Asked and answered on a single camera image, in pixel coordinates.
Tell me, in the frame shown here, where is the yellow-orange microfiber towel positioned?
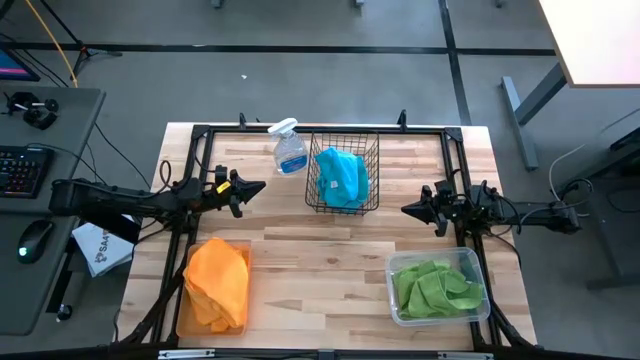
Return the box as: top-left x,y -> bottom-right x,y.
183,237 -> 250,321

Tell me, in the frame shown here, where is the clear plastic bin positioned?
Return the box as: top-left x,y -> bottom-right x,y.
384,246 -> 492,327

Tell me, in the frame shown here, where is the black slanted beam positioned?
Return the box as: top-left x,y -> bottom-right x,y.
82,214 -> 142,245

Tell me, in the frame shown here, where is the yellow cable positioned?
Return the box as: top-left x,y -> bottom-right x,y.
24,0 -> 80,89

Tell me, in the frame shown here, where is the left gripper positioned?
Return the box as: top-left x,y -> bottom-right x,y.
202,169 -> 267,219

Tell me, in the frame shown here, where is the orange translucent tray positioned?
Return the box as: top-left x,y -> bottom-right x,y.
175,238 -> 253,337

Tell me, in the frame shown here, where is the black computer mouse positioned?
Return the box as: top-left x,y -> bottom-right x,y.
17,218 -> 56,265

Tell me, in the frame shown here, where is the black wire basket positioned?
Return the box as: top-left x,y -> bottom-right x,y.
304,130 -> 381,216

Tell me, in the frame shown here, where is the black tripod stand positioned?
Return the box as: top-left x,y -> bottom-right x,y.
38,0 -> 123,76

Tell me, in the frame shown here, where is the white table top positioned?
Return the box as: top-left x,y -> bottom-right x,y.
538,0 -> 640,89

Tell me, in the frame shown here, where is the backlit black keyboard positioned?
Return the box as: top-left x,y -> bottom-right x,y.
0,144 -> 55,200

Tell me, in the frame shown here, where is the black clamp mount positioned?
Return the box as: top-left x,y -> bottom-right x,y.
3,91 -> 60,131

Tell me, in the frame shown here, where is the computer monitor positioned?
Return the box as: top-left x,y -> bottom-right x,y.
0,45 -> 41,83

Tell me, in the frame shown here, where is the silver metal bracket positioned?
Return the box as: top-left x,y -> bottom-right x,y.
158,348 -> 216,360
437,351 -> 494,360

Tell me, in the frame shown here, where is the white printed bag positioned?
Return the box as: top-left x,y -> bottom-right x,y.
72,223 -> 135,279

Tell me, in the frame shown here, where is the black cable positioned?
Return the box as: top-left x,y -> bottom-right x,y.
93,122 -> 154,191

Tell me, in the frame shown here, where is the black metal table frame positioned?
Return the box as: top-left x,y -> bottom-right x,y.
117,122 -> 539,360

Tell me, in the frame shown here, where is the blue microfiber towel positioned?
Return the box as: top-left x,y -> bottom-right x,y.
314,146 -> 362,210

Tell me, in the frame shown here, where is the grey desk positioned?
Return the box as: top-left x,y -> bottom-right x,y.
0,87 -> 107,337

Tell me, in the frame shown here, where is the white cable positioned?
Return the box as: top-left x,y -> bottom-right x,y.
548,107 -> 640,201

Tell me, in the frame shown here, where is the clear spray bottle white trigger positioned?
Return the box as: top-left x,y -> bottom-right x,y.
266,117 -> 310,177

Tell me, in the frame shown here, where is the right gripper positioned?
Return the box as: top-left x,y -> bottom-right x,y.
401,185 -> 469,238

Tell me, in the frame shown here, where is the grey table leg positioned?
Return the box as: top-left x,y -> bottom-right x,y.
501,62 -> 570,172

